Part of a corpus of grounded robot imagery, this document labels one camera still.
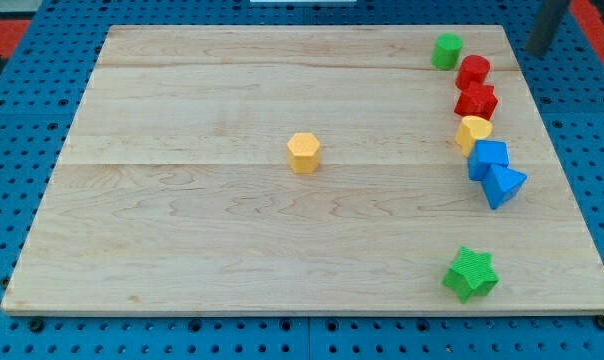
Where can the yellow hexagon block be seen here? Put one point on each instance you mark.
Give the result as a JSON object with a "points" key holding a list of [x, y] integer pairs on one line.
{"points": [[303, 153]]}

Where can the blue cube block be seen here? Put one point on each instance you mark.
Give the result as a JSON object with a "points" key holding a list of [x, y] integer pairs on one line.
{"points": [[484, 154]]}

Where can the green cylinder block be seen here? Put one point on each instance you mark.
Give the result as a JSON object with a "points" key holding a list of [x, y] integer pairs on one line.
{"points": [[446, 51]]}

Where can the red cylinder block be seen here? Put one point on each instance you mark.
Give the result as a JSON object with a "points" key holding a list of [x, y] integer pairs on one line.
{"points": [[474, 68]]}

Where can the wooden board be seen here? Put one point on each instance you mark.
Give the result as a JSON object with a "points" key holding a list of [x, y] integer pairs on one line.
{"points": [[173, 196]]}

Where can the yellow heart block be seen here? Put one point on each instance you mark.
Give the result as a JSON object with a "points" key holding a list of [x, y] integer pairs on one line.
{"points": [[471, 129]]}

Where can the green star block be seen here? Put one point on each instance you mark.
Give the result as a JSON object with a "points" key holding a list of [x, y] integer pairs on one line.
{"points": [[471, 274]]}

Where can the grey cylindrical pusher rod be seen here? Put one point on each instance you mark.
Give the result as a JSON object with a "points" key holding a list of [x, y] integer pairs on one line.
{"points": [[545, 26]]}

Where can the blue triangle block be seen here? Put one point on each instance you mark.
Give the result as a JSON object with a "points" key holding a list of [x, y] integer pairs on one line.
{"points": [[501, 184]]}

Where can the red star block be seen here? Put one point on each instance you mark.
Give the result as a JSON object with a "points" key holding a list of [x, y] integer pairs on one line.
{"points": [[477, 100]]}

